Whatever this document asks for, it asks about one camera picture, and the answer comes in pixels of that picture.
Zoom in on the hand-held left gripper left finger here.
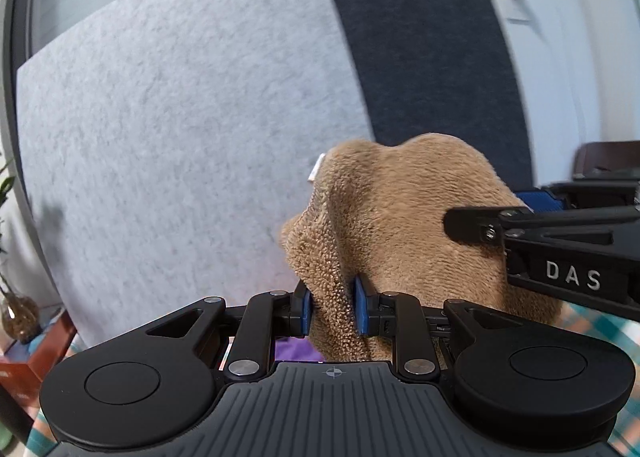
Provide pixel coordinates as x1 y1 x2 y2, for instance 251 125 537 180
120 279 316 380

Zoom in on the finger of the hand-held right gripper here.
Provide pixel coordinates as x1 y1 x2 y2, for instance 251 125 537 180
443 204 640 252
514 181 640 214

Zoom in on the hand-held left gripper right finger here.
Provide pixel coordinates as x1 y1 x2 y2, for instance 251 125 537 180
352 274 546 382

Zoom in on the beige fluffy towel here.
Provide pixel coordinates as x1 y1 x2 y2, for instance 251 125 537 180
277 133 563 363

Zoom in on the purple packet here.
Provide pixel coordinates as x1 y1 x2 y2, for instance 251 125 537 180
272 337 326 363

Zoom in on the plaid tablecloth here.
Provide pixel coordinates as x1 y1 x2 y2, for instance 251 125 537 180
22 297 640 457

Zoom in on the dark wooden chair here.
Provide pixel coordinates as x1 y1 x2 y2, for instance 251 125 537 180
572 141 640 182

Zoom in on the dark grey felt panel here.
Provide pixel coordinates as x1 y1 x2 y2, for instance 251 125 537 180
312 0 536 190

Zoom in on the light grey felt panel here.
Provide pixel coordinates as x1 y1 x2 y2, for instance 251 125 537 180
17 0 381 348

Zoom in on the red-brown box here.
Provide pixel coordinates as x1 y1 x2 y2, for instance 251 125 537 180
0 309 76 403

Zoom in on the potted green plant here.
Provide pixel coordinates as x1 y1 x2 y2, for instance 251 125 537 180
0 157 41 343

